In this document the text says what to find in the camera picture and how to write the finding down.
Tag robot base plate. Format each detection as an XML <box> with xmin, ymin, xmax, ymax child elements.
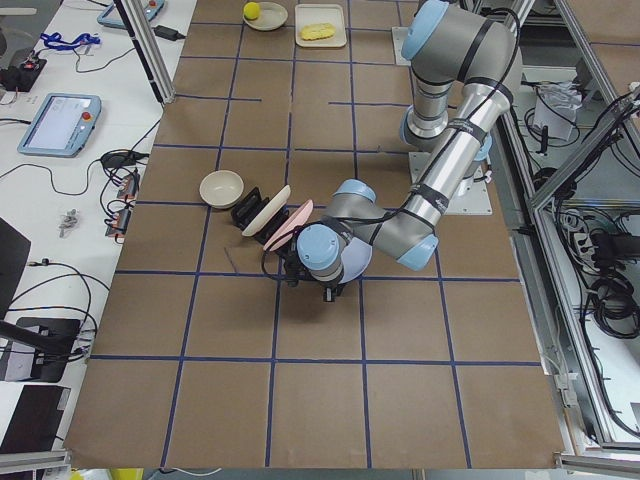
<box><xmin>408</xmin><ymin>150</ymin><xmax>494</xmax><ymax>216</ymax></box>
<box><xmin>392</xmin><ymin>27</ymin><xmax>420</xmax><ymax>66</ymax></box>

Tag light blue plate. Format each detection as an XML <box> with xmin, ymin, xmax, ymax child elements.
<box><xmin>340</xmin><ymin>237</ymin><xmax>372</xmax><ymax>284</ymax></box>

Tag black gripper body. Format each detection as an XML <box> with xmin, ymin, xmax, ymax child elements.
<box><xmin>282</xmin><ymin>248</ymin><xmax>345</xmax><ymax>292</ymax></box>

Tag pink plate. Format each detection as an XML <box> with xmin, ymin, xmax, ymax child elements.
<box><xmin>263</xmin><ymin>199</ymin><xmax>314</xmax><ymax>252</ymax></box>

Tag yellow bread loaf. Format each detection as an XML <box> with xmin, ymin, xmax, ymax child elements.
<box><xmin>300</xmin><ymin>22</ymin><xmax>336</xmax><ymax>42</ymax></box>

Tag black power adapter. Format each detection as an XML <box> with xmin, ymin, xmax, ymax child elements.
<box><xmin>153</xmin><ymin>25</ymin><xmax>186</xmax><ymax>41</ymax></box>

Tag aluminium frame post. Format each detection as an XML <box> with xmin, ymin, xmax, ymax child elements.
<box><xmin>114</xmin><ymin>0</ymin><xmax>176</xmax><ymax>105</ymax></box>

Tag beige plate in rack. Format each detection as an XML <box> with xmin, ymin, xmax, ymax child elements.
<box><xmin>242</xmin><ymin>185</ymin><xmax>291</xmax><ymax>237</ymax></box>

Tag yellow lemon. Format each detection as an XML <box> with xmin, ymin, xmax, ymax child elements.
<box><xmin>243</xmin><ymin>1</ymin><xmax>261</xmax><ymax>21</ymax></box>

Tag blue teach pendant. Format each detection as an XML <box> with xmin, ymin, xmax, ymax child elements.
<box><xmin>97</xmin><ymin>0</ymin><xmax>169</xmax><ymax>27</ymax></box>
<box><xmin>17</xmin><ymin>93</ymin><xmax>102</xmax><ymax>158</ymax></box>

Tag white crumpled bag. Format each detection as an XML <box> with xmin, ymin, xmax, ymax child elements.
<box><xmin>533</xmin><ymin>81</ymin><xmax>582</xmax><ymax>141</ymax></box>

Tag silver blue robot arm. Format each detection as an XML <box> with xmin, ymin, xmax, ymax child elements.
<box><xmin>281</xmin><ymin>1</ymin><xmax>525</xmax><ymax>301</ymax></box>

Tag black dish rack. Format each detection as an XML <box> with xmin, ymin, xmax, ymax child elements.
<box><xmin>231</xmin><ymin>187</ymin><xmax>290</xmax><ymax>246</ymax></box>

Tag beige shallow dish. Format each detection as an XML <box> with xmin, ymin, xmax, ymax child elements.
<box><xmin>243</xmin><ymin>1</ymin><xmax>288</xmax><ymax>31</ymax></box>

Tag white rectangular tray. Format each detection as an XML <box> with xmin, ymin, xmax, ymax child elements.
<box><xmin>295</xmin><ymin>4</ymin><xmax>347</xmax><ymax>48</ymax></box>

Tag blue lanyard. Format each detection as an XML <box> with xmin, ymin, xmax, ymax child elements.
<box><xmin>40</xmin><ymin>31</ymin><xmax>102</xmax><ymax>52</ymax></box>

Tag metal clamp parts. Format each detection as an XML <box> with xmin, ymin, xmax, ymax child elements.
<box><xmin>58</xmin><ymin>209</ymin><xmax>79</xmax><ymax>238</ymax></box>

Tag beige bowl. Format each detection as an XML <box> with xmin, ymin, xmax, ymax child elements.
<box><xmin>199</xmin><ymin>170</ymin><xmax>244</xmax><ymax>209</ymax></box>

